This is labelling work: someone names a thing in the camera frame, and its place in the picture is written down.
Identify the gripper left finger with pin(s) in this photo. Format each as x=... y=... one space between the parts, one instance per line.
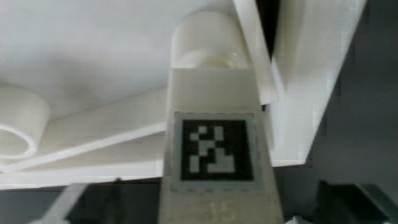
x=115 y=202

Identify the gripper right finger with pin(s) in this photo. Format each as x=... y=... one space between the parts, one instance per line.
x=351 y=204

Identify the white square tabletop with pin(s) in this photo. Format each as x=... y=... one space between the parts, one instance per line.
x=85 y=66

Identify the white U-shaped obstacle fence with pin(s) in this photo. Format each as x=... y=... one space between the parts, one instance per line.
x=296 y=76

